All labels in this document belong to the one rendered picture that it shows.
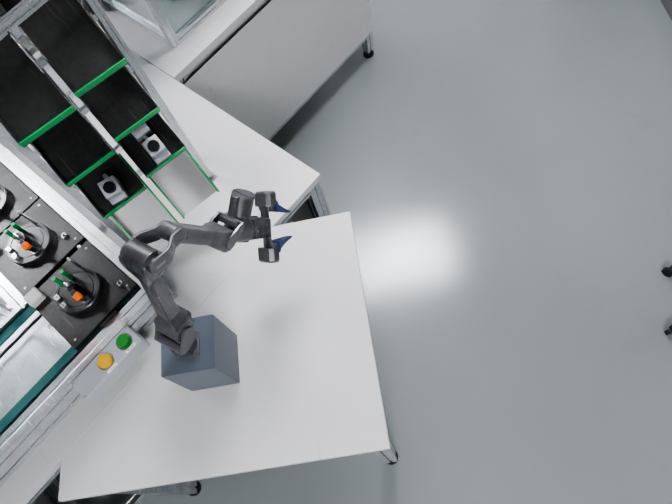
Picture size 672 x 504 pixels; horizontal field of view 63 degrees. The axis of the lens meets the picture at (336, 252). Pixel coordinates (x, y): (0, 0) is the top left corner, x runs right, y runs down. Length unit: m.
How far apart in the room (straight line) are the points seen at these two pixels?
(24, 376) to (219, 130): 0.98
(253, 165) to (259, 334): 0.58
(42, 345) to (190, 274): 0.46
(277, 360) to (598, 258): 1.59
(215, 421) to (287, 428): 0.20
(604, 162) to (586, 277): 0.60
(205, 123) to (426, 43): 1.63
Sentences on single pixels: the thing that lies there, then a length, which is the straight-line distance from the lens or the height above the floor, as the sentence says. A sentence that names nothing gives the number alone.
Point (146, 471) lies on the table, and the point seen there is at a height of 0.86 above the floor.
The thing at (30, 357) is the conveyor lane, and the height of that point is 0.92.
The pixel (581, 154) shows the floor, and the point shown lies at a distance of 2.90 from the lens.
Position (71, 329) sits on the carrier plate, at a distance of 1.72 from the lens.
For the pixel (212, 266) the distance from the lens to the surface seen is 1.72.
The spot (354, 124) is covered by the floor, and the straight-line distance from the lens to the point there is 2.96.
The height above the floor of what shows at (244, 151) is 0.86.
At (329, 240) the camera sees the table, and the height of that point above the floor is 0.86.
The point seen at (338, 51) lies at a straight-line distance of 2.94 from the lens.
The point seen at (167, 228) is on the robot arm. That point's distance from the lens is 1.16.
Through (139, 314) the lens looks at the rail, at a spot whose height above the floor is 0.94.
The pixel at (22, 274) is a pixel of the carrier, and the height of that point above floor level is 0.97.
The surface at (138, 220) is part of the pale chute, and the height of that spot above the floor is 1.05.
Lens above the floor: 2.34
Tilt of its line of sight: 64 degrees down
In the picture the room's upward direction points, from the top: 20 degrees counter-clockwise
